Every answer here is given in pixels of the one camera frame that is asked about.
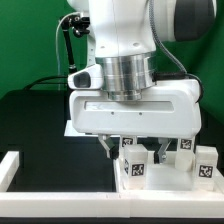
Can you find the white square tabletop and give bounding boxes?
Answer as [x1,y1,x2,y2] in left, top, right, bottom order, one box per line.
[115,151,224,194]

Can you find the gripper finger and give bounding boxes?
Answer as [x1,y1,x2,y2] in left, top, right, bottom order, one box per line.
[155,138,172,164]
[98,134,119,159]

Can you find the camera on black mount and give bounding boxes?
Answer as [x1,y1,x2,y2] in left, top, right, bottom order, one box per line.
[61,14,90,38]

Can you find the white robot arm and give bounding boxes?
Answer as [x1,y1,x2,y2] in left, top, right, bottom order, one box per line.
[68,0,217,159]

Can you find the black cable bundle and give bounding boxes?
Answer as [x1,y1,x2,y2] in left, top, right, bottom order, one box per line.
[23,19,78,92]

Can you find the grey thin cable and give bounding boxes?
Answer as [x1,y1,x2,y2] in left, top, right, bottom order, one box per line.
[54,13,81,92]

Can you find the white fiducial tag sheet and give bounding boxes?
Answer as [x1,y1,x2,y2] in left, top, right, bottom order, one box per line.
[64,120,97,137]

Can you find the white U-shaped fence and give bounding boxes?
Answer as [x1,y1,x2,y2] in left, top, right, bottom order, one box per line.
[0,151,224,218]

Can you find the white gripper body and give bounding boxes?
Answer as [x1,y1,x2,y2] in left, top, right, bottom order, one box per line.
[68,65,201,138]

